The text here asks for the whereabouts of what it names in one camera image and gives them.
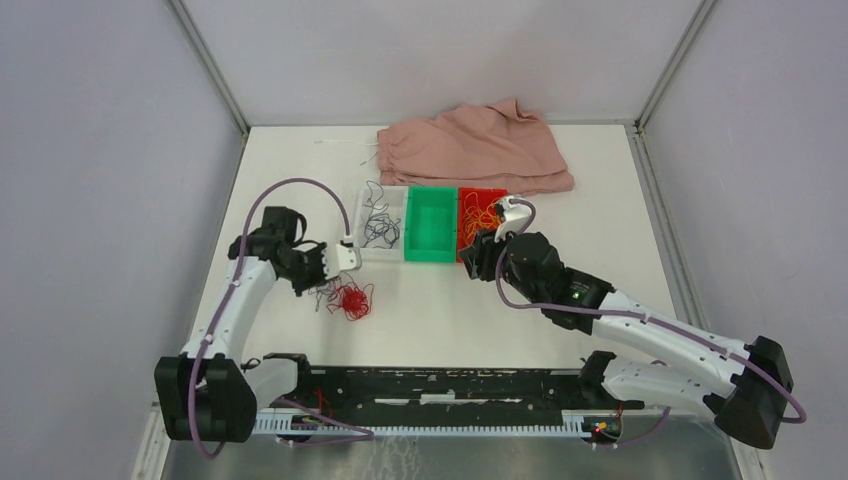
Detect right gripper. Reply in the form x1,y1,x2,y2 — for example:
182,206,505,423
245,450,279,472
458,220,544,306

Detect yellow cable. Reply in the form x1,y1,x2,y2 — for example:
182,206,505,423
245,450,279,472
460,192,508,241

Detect red cable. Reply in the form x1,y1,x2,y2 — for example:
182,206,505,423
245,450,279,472
334,281,376,323

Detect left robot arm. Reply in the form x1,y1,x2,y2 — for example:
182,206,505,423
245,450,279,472
154,207,326,443

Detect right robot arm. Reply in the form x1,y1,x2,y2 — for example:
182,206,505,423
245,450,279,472
458,230,808,450

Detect red plastic bin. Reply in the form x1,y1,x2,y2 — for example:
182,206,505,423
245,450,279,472
456,187,508,263

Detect green plastic bin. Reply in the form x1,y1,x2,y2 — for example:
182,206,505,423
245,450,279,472
404,186,459,263

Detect white plastic bin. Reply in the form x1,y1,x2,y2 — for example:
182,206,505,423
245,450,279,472
354,180,408,262

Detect pink cloth shorts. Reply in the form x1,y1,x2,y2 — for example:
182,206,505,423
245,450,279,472
377,98,575,195

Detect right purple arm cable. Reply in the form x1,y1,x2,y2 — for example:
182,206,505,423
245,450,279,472
495,198,808,452

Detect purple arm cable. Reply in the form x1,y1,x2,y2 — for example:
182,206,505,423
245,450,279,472
495,198,808,452
187,177,376,460

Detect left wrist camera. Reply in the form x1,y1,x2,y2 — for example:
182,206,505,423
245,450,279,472
333,243,363,273

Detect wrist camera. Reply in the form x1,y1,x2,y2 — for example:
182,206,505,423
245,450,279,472
495,195,537,242
333,243,363,273

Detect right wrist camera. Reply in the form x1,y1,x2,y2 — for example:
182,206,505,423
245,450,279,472
495,195,537,242

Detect white drawstring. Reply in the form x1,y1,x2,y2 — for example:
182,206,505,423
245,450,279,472
314,139,378,166

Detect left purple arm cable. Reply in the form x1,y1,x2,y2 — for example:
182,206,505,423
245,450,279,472
187,177,376,460

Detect white cable duct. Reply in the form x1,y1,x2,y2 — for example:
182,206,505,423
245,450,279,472
252,411,591,439

